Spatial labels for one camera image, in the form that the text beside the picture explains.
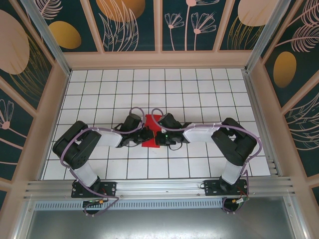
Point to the red cloth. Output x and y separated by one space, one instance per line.
150 123

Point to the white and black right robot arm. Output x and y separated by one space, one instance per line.
231 174

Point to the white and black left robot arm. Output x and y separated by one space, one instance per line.
86 175

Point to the small controller board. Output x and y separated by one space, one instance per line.
240 200
96 202

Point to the grey metal shelf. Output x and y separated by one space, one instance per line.
159 224

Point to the long aluminium mounting rail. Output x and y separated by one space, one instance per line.
159 186

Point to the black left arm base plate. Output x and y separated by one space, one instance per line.
109 188

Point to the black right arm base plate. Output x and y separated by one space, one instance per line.
211 188

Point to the aluminium side rail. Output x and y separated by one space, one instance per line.
261 124

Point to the aluminium corner post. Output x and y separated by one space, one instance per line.
47 37
269 37

